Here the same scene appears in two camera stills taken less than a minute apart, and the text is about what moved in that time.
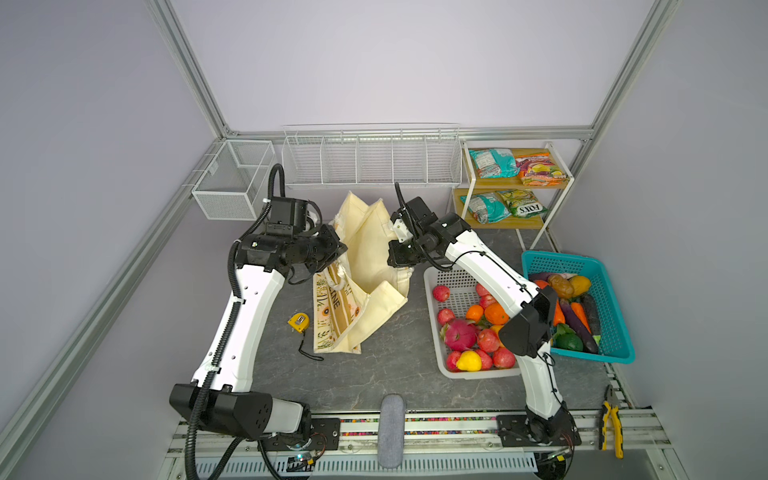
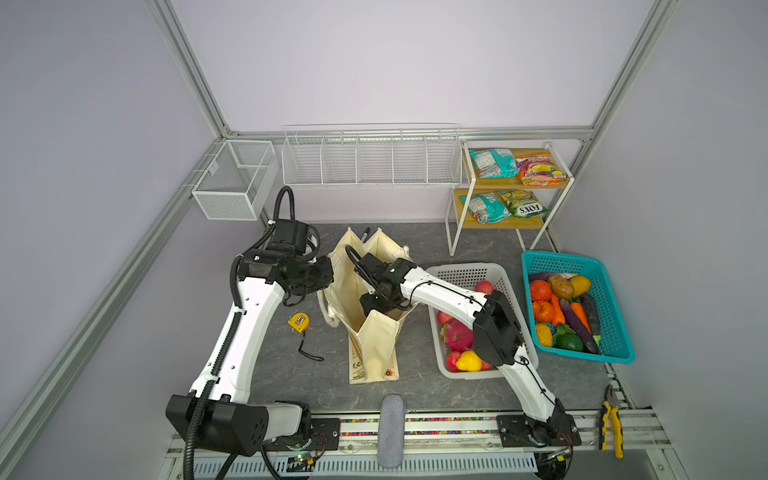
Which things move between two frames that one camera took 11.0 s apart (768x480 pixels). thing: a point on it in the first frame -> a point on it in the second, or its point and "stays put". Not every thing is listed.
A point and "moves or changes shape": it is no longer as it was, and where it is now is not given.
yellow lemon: (469, 361) stays put
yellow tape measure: (300, 321) stays put
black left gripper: (335, 249) -> (326, 277)
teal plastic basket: (615, 341) stays put
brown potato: (562, 286) stays put
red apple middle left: (445, 316) stays put
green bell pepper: (566, 338) stays put
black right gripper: (397, 259) -> (367, 304)
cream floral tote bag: (361, 287) moves or changes shape
